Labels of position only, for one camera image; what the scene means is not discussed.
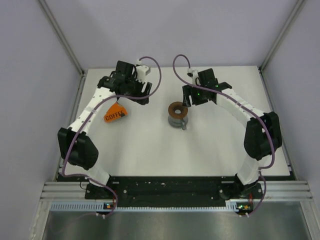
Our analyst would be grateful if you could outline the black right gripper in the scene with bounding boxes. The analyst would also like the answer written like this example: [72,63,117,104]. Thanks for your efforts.
[182,83,208,108]

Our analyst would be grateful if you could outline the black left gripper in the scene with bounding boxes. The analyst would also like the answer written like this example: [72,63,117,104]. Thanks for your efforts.
[123,74,151,105]

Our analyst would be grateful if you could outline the brown wooden dripper ring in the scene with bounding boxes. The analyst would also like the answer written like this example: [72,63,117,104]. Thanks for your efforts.
[167,101,189,120]

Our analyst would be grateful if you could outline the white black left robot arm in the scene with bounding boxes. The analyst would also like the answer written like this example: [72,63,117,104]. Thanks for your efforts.
[57,60,152,199]

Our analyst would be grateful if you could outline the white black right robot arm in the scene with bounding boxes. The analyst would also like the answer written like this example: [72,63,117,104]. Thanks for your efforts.
[182,68,282,198]

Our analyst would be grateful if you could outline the orange coffee filter box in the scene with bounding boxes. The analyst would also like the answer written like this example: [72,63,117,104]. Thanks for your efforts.
[103,102,128,123]

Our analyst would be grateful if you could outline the grey glass coffee server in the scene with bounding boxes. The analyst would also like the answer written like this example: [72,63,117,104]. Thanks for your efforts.
[168,115,189,130]

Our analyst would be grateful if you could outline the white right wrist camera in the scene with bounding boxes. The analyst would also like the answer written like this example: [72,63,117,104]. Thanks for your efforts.
[187,67,199,81]

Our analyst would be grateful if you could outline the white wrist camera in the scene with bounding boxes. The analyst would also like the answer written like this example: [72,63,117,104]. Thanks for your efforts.
[135,59,151,82]
[187,67,199,81]

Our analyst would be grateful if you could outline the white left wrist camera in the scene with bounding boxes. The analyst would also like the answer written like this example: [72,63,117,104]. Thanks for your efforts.
[135,59,151,82]

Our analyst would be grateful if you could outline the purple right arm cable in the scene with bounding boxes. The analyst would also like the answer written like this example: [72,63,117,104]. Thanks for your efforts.
[172,54,278,218]

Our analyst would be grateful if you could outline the aluminium frame post left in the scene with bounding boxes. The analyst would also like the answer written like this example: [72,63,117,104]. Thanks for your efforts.
[36,0,85,76]

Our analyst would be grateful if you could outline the aluminium frame post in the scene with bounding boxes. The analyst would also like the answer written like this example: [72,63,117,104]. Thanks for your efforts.
[258,0,307,74]
[36,0,85,76]

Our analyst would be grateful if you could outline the aluminium frame post right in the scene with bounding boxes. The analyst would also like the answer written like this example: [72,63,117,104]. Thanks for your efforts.
[258,0,307,74]

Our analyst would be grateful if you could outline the grey slotted cable duct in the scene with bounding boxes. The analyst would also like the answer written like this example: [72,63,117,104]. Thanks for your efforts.
[50,201,252,213]

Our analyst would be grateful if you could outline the aluminium front rail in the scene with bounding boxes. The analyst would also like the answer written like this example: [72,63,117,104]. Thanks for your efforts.
[40,180,314,202]

